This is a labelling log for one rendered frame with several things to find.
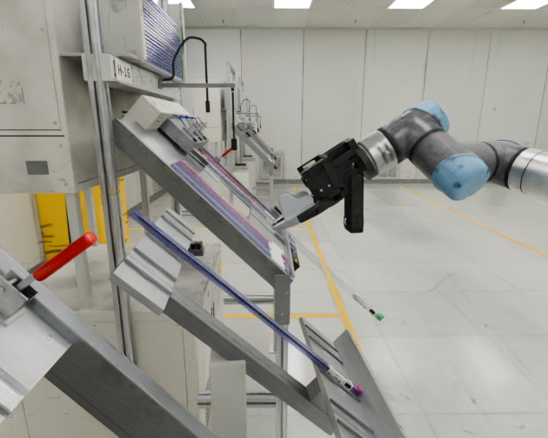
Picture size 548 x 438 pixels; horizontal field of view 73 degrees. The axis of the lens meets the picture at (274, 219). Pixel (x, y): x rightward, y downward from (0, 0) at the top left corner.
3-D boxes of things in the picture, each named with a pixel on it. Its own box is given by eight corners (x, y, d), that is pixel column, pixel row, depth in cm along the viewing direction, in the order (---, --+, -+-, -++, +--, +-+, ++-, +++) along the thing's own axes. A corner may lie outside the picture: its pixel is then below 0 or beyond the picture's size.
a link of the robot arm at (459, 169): (515, 163, 60) (466, 127, 66) (471, 168, 55) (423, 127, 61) (484, 200, 65) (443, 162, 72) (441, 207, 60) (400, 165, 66)
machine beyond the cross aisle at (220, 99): (277, 208, 553) (277, 71, 506) (277, 222, 474) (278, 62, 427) (184, 208, 551) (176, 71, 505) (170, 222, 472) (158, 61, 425)
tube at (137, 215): (354, 391, 69) (358, 387, 69) (357, 396, 68) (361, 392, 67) (130, 214, 57) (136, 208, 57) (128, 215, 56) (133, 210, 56)
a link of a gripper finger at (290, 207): (258, 208, 68) (300, 181, 69) (275, 234, 70) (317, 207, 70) (260, 211, 65) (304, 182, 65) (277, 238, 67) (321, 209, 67)
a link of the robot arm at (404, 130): (455, 113, 62) (423, 88, 67) (398, 149, 63) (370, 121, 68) (454, 143, 69) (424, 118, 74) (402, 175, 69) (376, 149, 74)
